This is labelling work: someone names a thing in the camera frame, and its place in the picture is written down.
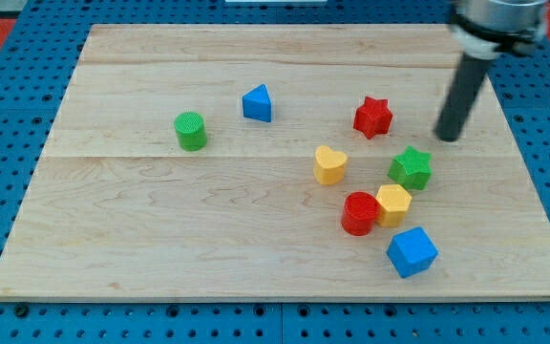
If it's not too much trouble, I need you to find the blue cube block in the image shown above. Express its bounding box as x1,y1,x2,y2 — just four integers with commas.
386,227,439,278

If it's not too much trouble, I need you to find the light wooden board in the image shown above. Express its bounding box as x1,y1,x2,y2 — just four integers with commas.
0,24,550,303

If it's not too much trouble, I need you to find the red cylinder block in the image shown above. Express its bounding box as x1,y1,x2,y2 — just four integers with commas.
341,191,379,236

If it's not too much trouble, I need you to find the green cylinder block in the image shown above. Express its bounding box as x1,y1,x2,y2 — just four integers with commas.
174,112,207,151

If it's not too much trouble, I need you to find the yellow hexagon block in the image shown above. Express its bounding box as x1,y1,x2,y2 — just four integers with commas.
375,184,413,227

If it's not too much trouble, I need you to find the red star block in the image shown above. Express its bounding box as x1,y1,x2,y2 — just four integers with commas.
352,97,393,140

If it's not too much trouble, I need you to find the blue triangle block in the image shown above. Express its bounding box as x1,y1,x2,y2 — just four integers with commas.
242,84,272,122

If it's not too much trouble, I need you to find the green star block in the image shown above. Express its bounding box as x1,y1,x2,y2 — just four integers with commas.
388,146,432,190

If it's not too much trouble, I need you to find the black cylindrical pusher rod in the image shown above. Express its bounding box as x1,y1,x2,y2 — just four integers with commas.
434,53,492,142

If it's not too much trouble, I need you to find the yellow heart block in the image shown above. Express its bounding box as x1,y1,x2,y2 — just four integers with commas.
313,145,348,185

